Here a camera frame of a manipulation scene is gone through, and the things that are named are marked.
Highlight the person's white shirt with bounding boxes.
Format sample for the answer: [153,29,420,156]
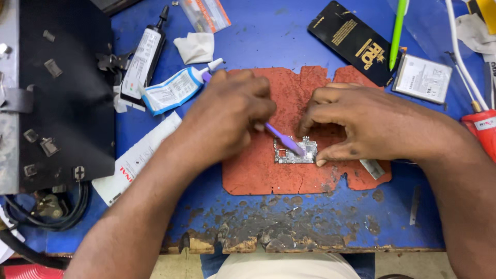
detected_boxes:
[206,252,362,279]

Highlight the person's right hand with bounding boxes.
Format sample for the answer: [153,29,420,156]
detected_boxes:
[296,82,428,168]

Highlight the clear plastic sheet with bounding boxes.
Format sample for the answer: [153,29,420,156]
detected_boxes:
[387,0,474,67]

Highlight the white cable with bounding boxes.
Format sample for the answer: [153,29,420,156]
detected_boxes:
[444,0,490,112]

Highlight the white cloth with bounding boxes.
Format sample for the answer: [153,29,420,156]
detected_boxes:
[455,13,496,55]

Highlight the small grey tape strip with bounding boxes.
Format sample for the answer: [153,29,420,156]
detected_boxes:
[359,159,386,180]

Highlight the black gold printed card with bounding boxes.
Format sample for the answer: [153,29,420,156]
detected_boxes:
[307,0,404,88]

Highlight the thin metal blade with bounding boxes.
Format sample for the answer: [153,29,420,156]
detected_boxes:
[409,185,421,226]

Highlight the silver phone battery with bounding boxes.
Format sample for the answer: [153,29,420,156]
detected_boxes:
[392,53,453,105]

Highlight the thick black hose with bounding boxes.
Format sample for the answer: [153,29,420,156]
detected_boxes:
[0,228,71,270]

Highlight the black metal clip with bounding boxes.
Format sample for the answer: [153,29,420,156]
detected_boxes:
[96,50,134,75]

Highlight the white blue glue tube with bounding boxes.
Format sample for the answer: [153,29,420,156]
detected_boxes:
[140,58,225,116]

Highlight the purple cleaning brush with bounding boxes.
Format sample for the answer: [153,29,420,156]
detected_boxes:
[201,71,307,157]

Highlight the person's left hand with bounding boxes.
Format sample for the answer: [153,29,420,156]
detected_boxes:
[180,69,278,164]

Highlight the yellow black tool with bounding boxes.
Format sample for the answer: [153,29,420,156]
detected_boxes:
[467,0,496,25]

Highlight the blue worn work mat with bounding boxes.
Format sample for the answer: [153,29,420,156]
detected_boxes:
[0,0,496,255]

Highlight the crumpled white tissue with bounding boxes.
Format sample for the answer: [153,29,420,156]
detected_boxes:
[173,32,215,65]

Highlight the grey power plug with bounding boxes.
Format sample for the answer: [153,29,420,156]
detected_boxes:
[32,193,65,220]

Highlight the red worn silicone mat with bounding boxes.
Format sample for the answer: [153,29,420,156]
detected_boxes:
[222,65,392,196]

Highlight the long white paper packet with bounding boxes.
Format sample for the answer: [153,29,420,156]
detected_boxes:
[91,111,183,207]

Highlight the black coiled cables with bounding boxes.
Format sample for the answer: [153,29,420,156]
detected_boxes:
[2,181,91,232]

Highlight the clear plastic packet orange print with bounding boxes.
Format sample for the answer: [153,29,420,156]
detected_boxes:
[179,0,232,34]

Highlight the small phone circuit board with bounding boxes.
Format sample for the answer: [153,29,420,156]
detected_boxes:
[274,136,319,165]

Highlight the torn white paper scrap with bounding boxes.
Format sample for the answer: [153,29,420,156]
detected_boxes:
[113,84,146,114]

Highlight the green plastic pry tool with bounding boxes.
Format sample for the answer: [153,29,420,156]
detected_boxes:
[389,0,409,72]

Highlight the red handled soldering tool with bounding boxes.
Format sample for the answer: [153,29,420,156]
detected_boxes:
[461,101,496,164]

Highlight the red ribbed hose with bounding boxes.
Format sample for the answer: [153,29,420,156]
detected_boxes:
[3,264,65,279]

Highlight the black glue tube white label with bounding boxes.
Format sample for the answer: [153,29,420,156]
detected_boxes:
[120,5,170,105]

